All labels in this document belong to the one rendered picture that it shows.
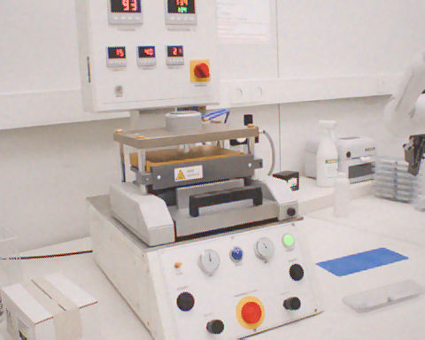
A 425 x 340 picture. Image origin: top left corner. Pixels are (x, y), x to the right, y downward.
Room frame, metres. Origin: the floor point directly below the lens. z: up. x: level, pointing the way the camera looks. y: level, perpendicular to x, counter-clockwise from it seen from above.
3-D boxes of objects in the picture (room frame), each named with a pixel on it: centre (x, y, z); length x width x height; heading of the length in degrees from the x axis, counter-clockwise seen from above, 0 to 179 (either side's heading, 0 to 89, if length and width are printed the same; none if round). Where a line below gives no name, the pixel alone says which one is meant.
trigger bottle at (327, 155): (1.81, -0.46, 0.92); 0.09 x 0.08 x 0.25; 30
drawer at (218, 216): (1.02, 0.03, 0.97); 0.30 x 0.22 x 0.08; 26
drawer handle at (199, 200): (0.89, -0.03, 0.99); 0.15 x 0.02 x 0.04; 116
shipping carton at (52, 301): (0.83, 0.31, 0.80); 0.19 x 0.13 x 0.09; 36
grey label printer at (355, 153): (1.93, -0.54, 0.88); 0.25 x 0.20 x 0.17; 30
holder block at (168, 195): (1.06, 0.05, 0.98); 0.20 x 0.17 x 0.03; 116
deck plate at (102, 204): (1.09, 0.07, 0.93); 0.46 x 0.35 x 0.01; 26
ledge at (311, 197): (1.75, -0.29, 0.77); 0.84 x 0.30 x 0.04; 126
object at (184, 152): (1.06, 0.04, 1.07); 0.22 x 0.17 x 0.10; 116
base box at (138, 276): (1.06, 0.03, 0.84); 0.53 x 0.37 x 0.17; 26
